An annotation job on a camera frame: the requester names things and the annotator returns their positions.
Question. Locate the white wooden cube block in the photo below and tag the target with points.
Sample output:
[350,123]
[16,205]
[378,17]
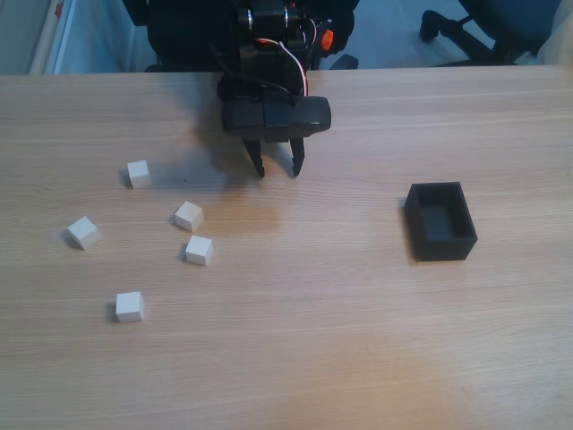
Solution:
[82,232]
[139,174]
[189,216]
[129,307]
[199,250]

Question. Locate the black open plastic box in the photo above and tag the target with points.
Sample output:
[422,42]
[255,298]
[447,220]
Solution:
[447,248]

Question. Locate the black clamp with orange knob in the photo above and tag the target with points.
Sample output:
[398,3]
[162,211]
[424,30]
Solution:
[327,39]

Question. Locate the white board with red mark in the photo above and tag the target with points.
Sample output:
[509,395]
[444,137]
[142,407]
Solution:
[51,40]

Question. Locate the beige cloth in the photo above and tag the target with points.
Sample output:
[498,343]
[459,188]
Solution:
[557,40]

